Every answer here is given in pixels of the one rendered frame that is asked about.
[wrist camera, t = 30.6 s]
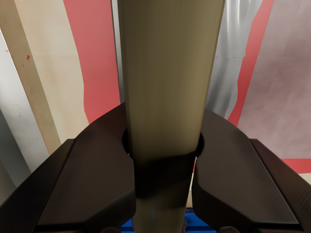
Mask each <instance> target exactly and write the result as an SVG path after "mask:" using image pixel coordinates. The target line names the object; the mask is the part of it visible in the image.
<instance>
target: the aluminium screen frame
mask: <svg viewBox="0 0 311 233"><path fill-rule="evenodd" d="M0 110H1V113H2V115H3V117H4V119H5V121H6V123H7V125H8V127H9V129H10V131H11V133H12V135H13V137H14V139H15V141H16V143H17V145H18V147H19V149H20V151H21V153H22V155H23V157H24V159H25V161H26V163H27V165H28V167H29V169H30V171H31V173H33V172H34V171H35V170H36V169H37V168H38V167H39V166H40V165H41V164H42V163H43V162H44V161H45V160H46V159H47V158H48V157H49V156H51V155H52V154H53V153H54V152H55V151H56V150H57V149H58V148H59V147H60V146H61V141H60V138H59V135H58V132H57V129H56V126H55V123H54V120H53V117H52V114H51V111H50V108H49V104H48V101H47V98H46V96H45V93H44V89H43V86H42V83H41V80H40V78H39V75H38V72H37V68H36V65H35V62H34V59H33V56H32V53H31V50H30V47H29V44H28V41H27V38H26V35H25V31H24V28H23V26H22V23H21V20H20V17H19V13H18V10H17V8H16V5H15V1H14V0H0ZM186 208H193V204H192V191H189V194H188V200H187V206H186Z"/></svg>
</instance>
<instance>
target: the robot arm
mask: <svg viewBox="0 0 311 233"><path fill-rule="evenodd" d="M128 153H129V144H128V133H127V120H126V109H125V102H123V103H122V104H120V105H119V106H117V107H115V108H114V109H112V110H110V111H109V112H107V113H106V114H104V115H102V116H101V117H99V118H97V119H96V120H95V121H93V122H92V123H91V124H89V125H88V126H87V127H86V128H85V129H84V130H83V131H81V132H80V133H79V134H78V135H77V136H76V137H75V138H74V139H67V140H66V141H65V142H64V143H63V144H62V145H61V146H60V147H59V148H58V149H57V150H56V151H55V152H54V153H53V154H52V155H51V156H49V157H48V158H47V159H46V160H45V161H44V162H43V163H42V164H41V165H40V166H39V167H38V168H37V169H36V170H35V171H34V172H33V173H32V174H31V175H30V176H29V177H28V178H27V179H26V180H25V181H24V182H23V183H22V184H21V185H19V186H18V187H17V188H16V189H15V190H14V192H13V193H12V194H11V195H10V196H9V197H8V198H7V199H6V200H5V201H4V202H3V203H2V204H1V205H0V233H121V231H120V229H119V228H120V227H121V226H123V225H124V224H125V223H126V222H127V221H129V220H130V219H131V218H132V217H133V216H134V214H135V212H136V188H135V175H134V162H133V159H132V158H131V157H130V156H129V155H128ZM196 157H197V159H196V162H195V168H194V174H193V181H192V187H191V191H192V204H193V211H194V213H195V215H196V216H197V217H198V218H200V219H201V220H202V221H203V222H205V223H206V224H207V225H209V226H210V227H212V228H213V229H214V230H216V232H217V233H311V185H310V184H309V183H308V182H307V181H305V180H304V179H303V178H302V177H301V176H300V175H298V174H297V173H296V172H295V171H294V170H293V169H292V168H291V167H289V166H288V165H287V164H286V163H285V162H284V161H282V160H281V159H280V158H279V157H278V156H277V155H275V154H274V153H273V152H272V151H271V150H269V149H268V148H267V147H266V146H265V145H264V144H262V143H261V142H260V141H259V140H258V139H250V138H248V137H247V136H246V135H245V134H244V133H243V132H242V131H241V130H240V129H239V128H237V127H236V126H235V125H234V124H232V123H231V122H229V121H228V120H226V119H225V118H223V117H221V116H220V115H218V114H216V113H214V112H213V111H211V110H209V109H207V108H205V111H204V116H203V121H202V126H201V131H200V136H199V143H198V148H197V153H196Z"/></svg>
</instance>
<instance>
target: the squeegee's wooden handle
mask: <svg viewBox="0 0 311 233"><path fill-rule="evenodd" d="M117 5H118V21H119V33H120V45H121V57H122V69H123V80H124V97H125V109H126V120H127V133H128V144H129V156H130V157H131V158H132V159H133V162H134V175H135V188H136V212H135V214H134V220H135V232H136V233H181V231H182V226H183V221H184V216H185V211H186V206H187V200H188V194H189V190H190V184H191V180H192V174H193V168H194V163H195V158H196V153H197V148H198V143H199V136H200V131H201V126H202V121H203V116H204V111H205V104H206V100H207V94H208V90H209V84H210V80H211V73H212V68H213V63H214V58H215V53H216V48H217V43H218V36H219V32H220V26H221V22H222V16H223V12H224V5H225V0H117Z"/></svg>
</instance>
